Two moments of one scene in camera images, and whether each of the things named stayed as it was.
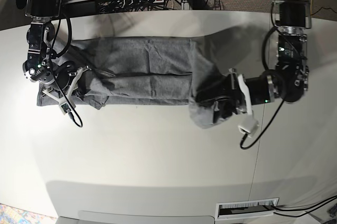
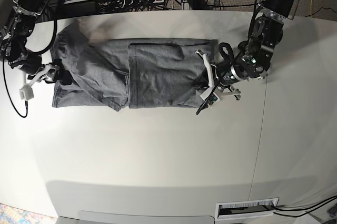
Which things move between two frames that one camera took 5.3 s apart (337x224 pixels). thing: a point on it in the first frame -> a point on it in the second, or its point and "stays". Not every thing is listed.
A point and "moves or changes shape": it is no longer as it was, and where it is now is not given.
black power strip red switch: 131,3 stays
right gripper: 226,94 -> 226,73
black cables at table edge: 301,209 stays
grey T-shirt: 135,70 moves or changes shape
